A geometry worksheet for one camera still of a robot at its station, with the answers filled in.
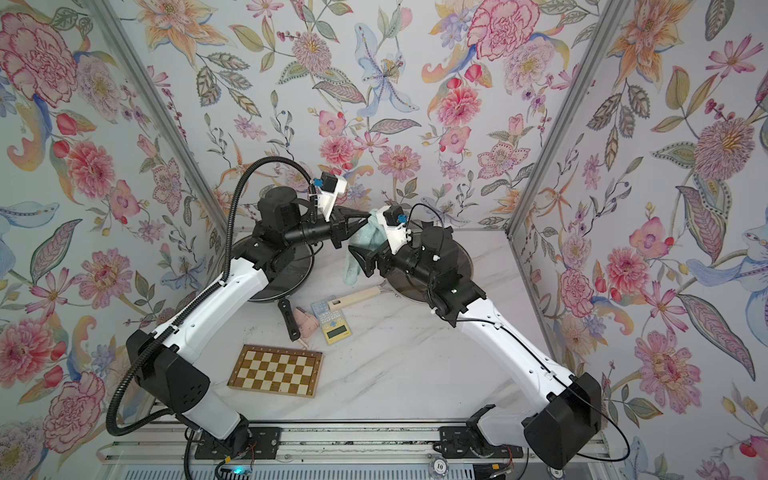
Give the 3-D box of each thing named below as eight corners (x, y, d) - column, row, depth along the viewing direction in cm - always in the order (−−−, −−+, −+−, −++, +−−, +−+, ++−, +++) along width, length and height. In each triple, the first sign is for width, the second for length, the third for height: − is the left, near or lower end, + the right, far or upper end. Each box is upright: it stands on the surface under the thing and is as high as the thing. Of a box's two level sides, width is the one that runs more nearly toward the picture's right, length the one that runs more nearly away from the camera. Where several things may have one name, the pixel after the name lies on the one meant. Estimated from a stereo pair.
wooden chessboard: (229, 389, 84) (225, 386, 82) (246, 347, 91) (243, 344, 89) (314, 398, 82) (312, 396, 80) (324, 355, 90) (323, 352, 88)
